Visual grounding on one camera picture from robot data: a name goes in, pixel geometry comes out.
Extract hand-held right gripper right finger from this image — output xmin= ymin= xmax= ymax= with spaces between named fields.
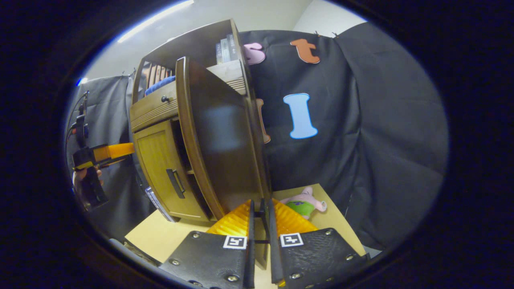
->
xmin=267 ymin=198 xmax=368 ymax=289

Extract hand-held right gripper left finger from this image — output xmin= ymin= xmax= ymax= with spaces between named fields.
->
xmin=159 ymin=199 xmax=256 ymax=289

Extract wooden double-door shoe cabinet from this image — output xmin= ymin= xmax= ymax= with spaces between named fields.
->
xmin=129 ymin=19 xmax=271 ymax=223

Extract wooden drawer with black knob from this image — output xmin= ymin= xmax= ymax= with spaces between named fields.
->
xmin=129 ymin=59 xmax=247 ymax=133

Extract pink star plush toy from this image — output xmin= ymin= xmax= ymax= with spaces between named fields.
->
xmin=280 ymin=186 xmax=327 ymax=220

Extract blue folded towel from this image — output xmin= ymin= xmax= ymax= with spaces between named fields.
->
xmin=145 ymin=75 xmax=176 ymax=96

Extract black backdrop cloth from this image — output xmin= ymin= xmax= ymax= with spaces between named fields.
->
xmin=64 ymin=22 xmax=449 ymax=251

